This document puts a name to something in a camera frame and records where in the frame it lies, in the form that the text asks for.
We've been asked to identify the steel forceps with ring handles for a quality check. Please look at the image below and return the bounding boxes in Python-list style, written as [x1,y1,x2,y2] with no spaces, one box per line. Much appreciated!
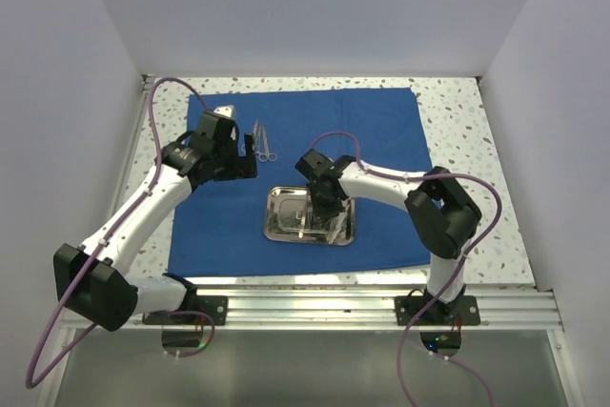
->
[261,123,277,162]

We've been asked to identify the steel scalpel handle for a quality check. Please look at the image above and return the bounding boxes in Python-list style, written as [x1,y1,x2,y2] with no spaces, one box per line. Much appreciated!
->
[325,213,347,244]

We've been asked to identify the stainless steel instrument tray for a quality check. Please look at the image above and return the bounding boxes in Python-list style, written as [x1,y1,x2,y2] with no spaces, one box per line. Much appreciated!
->
[263,186,356,246]

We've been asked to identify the blue surgical drape cloth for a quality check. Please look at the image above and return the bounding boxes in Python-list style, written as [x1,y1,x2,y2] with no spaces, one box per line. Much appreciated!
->
[169,89,432,277]

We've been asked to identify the steel surgical scissors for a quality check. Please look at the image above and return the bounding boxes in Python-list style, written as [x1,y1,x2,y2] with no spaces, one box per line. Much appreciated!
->
[253,119,268,162]

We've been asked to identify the steel tweezers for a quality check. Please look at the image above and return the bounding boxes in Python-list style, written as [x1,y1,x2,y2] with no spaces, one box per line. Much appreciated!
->
[297,202,313,240]

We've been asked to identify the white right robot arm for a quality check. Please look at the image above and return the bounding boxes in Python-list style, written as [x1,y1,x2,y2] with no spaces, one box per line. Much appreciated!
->
[295,149,481,324]

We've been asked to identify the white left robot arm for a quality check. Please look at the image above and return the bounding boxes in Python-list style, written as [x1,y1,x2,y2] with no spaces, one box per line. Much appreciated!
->
[53,105,257,332]

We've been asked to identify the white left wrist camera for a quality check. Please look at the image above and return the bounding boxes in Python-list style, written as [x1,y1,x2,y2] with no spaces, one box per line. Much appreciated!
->
[213,105,237,140]

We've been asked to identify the left side aluminium rail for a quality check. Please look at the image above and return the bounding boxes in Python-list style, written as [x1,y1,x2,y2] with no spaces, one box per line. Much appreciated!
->
[106,74,156,218]

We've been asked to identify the aluminium frame rail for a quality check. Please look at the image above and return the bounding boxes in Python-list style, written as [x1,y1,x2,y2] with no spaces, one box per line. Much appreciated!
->
[61,282,563,332]

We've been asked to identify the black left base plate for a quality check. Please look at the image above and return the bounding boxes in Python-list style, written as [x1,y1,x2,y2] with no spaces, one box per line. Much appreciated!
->
[142,295,229,326]

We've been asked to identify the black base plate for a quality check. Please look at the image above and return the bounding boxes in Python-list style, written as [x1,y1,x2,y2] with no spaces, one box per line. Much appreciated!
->
[142,295,229,326]
[394,289,481,326]

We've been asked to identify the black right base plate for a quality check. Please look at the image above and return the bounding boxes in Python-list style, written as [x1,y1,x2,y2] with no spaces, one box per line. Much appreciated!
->
[394,289,481,326]

